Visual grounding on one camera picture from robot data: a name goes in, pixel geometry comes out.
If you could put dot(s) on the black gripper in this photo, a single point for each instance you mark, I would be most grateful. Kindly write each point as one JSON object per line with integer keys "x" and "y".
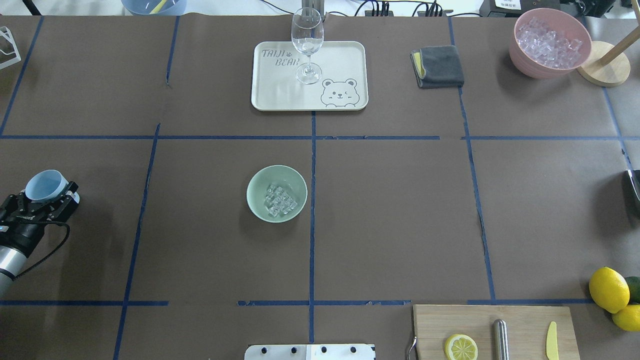
{"x": 20, "y": 231}

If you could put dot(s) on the light blue plastic cup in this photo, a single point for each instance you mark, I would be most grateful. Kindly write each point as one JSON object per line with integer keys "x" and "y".
{"x": 49, "y": 185}

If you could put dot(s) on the green ceramic bowl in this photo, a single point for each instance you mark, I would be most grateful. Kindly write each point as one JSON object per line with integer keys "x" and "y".
{"x": 281, "y": 174}

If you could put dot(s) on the steel ice scoop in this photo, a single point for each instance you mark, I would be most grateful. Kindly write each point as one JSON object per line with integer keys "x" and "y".
{"x": 631, "y": 179}

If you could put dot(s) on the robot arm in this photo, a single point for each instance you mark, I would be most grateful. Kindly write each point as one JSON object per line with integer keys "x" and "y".
{"x": 12, "y": 262}

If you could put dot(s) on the blue bowl with fork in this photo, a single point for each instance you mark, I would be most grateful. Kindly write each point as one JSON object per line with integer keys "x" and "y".
{"x": 155, "y": 7}

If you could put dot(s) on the ice cubes in green bowl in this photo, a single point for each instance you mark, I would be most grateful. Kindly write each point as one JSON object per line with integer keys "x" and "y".
{"x": 279, "y": 200}

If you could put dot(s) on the pink bowl of ice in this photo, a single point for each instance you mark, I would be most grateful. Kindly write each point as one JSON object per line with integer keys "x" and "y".
{"x": 547, "y": 43}

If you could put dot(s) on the clear wine glass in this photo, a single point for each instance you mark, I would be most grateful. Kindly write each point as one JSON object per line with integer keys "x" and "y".
{"x": 307, "y": 36}

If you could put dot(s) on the cream bear serving tray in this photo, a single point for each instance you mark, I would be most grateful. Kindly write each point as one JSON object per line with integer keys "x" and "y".
{"x": 342, "y": 87}

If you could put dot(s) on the grey folded cloth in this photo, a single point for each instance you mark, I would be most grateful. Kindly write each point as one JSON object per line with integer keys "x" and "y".
{"x": 437, "y": 67}

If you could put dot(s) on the wooden cutting board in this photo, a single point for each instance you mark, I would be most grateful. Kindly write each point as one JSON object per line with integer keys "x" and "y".
{"x": 527, "y": 328}

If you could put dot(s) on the lemon half slice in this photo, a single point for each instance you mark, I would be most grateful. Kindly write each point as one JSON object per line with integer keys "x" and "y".
{"x": 460, "y": 347}

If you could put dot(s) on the steel muddler black tip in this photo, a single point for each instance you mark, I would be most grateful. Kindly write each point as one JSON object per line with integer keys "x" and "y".
{"x": 501, "y": 341}

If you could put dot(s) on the yellow plastic knife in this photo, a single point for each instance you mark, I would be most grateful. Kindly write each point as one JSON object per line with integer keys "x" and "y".
{"x": 551, "y": 342}

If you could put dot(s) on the whole yellow lemon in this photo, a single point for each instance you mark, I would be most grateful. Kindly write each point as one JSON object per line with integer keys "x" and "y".
{"x": 609, "y": 290}

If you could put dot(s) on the wooden stand with pole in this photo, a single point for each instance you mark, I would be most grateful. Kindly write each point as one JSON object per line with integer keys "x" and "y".
{"x": 605, "y": 62}

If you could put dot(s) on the green lime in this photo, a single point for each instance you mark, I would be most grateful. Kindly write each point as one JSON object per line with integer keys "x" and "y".
{"x": 633, "y": 284}

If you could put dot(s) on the white wire cup rack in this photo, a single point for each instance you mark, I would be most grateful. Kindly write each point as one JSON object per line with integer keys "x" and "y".
{"x": 9, "y": 51}

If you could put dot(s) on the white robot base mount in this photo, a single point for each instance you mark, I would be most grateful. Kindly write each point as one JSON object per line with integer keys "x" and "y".
{"x": 331, "y": 351}

